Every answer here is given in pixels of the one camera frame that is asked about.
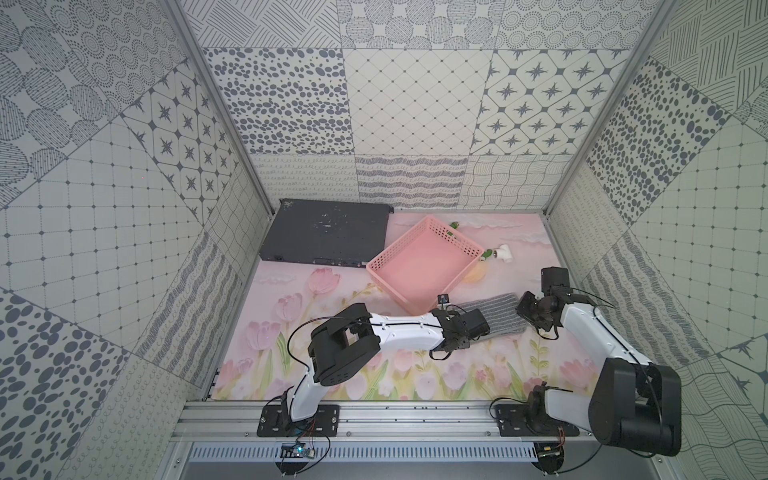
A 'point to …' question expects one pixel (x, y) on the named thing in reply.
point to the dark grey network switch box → (327, 232)
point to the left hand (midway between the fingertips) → (460, 328)
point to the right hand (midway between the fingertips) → (522, 314)
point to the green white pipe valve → (502, 252)
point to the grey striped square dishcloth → (501, 314)
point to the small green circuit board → (296, 450)
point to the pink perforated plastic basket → (423, 267)
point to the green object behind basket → (454, 224)
